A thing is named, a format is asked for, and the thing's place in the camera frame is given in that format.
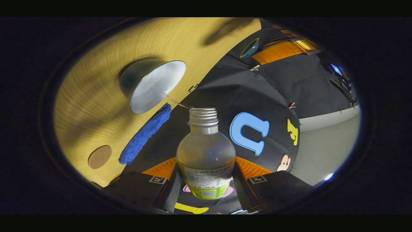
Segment blue towel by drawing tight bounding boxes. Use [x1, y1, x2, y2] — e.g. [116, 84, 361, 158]
[119, 103, 172, 165]

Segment round brown coaster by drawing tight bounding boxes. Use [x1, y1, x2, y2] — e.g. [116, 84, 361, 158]
[88, 145, 113, 169]

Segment silver green water bottle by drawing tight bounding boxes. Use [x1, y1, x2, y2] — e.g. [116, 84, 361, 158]
[176, 108, 236, 200]

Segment white teacup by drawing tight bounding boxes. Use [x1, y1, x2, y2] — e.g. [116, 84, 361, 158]
[119, 59, 187, 114]

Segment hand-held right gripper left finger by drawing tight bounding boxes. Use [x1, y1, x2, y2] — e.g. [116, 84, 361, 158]
[102, 157, 183, 214]

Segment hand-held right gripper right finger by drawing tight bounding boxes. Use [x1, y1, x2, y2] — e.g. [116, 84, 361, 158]
[232, 156, 314, 214]

